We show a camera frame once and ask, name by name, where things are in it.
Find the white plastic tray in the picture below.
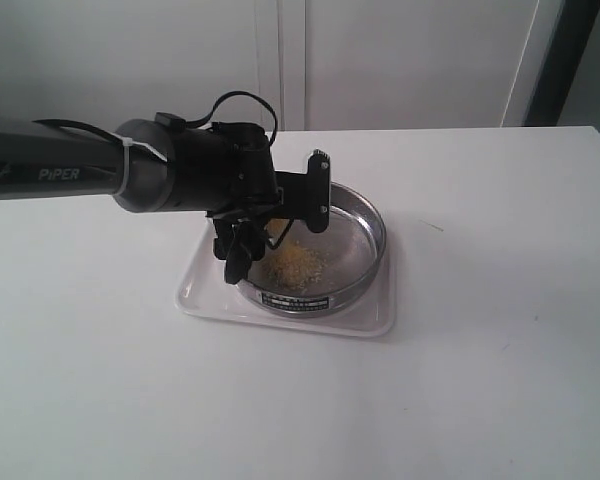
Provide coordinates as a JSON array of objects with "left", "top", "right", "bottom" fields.
[{"left": 176, "top": 225, "right": 396, "bottom": 338}]

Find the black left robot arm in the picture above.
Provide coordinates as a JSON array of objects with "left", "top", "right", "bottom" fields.
[{"left": 0, "top": 113, "right": 281, "bottom": 284}]

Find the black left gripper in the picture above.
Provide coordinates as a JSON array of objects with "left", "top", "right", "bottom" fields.
[{"left": 164, "top": 122, "right": 281, "bottom": 284}]

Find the stainless steel cup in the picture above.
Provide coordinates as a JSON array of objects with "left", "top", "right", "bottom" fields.
[{"left": 264, "top": 218, "right": 294, "bottom": 250}]

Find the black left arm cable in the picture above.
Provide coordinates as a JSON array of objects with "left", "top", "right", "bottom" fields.
[{"left": 154, "top": 90, "right": 279, "bottom": 151}]

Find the yellow grain powder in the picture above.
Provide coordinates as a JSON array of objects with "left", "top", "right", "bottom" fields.
[{"left": 260, "top": 241, "right": 326, "bottom": 293}]

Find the round steel sieve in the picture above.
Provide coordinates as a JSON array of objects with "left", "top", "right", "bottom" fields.
[{"left": 238, "top": 183, "right": 388, "bottom": 318}]

